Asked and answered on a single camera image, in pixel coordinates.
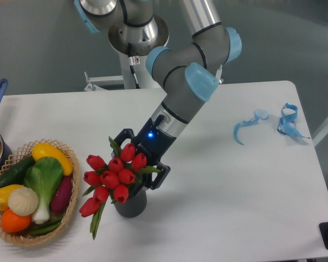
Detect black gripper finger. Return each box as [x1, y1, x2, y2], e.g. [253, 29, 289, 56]
[129, 162, 171, 197]
[114, 128, 136, 148]

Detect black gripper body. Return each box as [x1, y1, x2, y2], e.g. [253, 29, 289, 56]
[133, 117, 176, 166]

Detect red tulip bouquet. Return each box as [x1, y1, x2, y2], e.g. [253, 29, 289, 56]
[79, 138, 160, 239]

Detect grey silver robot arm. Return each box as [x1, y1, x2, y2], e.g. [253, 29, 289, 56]
[74, 1, 242, 196]

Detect dark grey ribbed vase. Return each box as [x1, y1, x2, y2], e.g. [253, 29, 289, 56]
[114, 189, 147, 218]

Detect yellow squash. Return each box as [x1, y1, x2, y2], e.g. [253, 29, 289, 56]
[31, 142, 74, 176]

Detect purple sweet potato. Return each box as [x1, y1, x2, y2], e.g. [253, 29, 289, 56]
[50, 176, 72, 213]

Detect green bok choy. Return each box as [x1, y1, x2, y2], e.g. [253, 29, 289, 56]
[24, 157, 63, 224]

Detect woven wicker basket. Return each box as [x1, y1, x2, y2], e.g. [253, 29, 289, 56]
[0, 139, 80, 247]

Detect green pea pods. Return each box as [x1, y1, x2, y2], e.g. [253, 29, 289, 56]
[28, 216, 63, 237]

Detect light blue curled ribbon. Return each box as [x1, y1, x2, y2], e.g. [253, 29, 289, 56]
[233, 109, 269, 145]

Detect green cucumber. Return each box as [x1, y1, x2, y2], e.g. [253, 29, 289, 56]
[0, 156, 35, 188]

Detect cream white garlic bun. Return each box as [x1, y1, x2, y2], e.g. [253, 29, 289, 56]
[8, 187, 39, 216]

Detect blue knotted ribbon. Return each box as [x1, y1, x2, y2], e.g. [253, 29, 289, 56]
[277, 103, 310, 139]

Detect yellow bell pepper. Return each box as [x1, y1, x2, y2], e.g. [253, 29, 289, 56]
[0, 184, 23, 212]

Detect orange fruit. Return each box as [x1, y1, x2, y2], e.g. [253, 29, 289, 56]
[1, 209, 31, 233]

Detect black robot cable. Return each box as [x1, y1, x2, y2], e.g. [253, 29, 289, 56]
[127, 43, 140, 90]

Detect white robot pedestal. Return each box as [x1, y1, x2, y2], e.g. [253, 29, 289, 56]
[108, 15, 169, 89]

